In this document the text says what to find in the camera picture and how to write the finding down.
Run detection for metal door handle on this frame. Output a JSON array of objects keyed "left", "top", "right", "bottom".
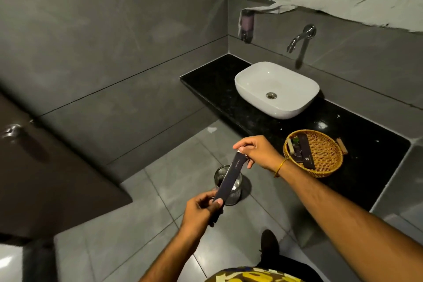
[{"left": 1, "top": 123, "right": 24, "bottom": 142}]

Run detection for person's left hand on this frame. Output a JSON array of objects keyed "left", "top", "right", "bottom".
[{"left": 180, "top": 190, "right": 224, "bottom": 237}]

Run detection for yellow thread bracelet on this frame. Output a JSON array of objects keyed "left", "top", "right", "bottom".
[{"left": 274, "top": 158, "right": 289, "bottom": 178}]

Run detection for round wicker basket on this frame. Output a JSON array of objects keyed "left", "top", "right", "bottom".
[{"left": 283, "top": 129, "right": 348, "bottom": 178}]

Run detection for dark brown door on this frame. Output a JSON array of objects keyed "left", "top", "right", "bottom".
[{"left": 0, "top": 92, "right": 133, "bottom": 240}]

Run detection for person's left forearm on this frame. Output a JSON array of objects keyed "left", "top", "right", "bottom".
[{"left": 139, "top": 228, "right": 207, "bottom": 282}]

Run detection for long dark slim box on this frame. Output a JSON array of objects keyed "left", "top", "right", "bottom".
[{"left": 211, "top": 151, "right": 249, "bottom": 224}]

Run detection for round metal waste bin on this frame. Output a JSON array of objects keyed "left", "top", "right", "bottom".
[{"left": 214, "top": 165, "right": 244, "bottom": 206}]

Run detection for person's right forearm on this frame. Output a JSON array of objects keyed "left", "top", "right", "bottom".
[{"left": 274, "top": 159, "right": 423, "bottom": 282}]

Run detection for chrome wall faucet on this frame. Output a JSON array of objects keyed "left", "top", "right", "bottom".
[{"left": 286, "top": 24, "right": 317, "bottom": 54}]

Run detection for dark flat box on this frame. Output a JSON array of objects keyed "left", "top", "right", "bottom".
[{"left": 295, "top": 134, "right": 316, "bottom": 170}]

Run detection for white ceramic wash basin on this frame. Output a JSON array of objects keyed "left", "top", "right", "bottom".
[{"left": 234, "top": 61, "right": 320, "bottom": 120}]

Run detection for wall soap dispenser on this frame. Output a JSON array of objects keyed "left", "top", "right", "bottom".
[{"left": 238, "top": 9, "right": 256, "bottom": 44}]

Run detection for yellow patterned shirt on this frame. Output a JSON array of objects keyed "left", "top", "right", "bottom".
[{"left": 205, "top": 267, "right": 305, "bottom": 282}]

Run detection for person's right hand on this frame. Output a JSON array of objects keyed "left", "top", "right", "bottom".
[{"left": 233, "top": 135, "right": 285, "bottom": 173}]

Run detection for black trousers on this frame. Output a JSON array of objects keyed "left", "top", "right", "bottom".
[{"left": 256, "top": 255, "right": 325, "bottom": 282}]

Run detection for white ceramic fixture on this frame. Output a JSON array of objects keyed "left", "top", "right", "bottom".
[{"left": 0, "top": 244, "right": 24, "bottom": 282}]

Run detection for black shoe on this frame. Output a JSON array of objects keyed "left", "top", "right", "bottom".
[{"left": 259, "top": 229, "right": 281, "bottom": 262}]

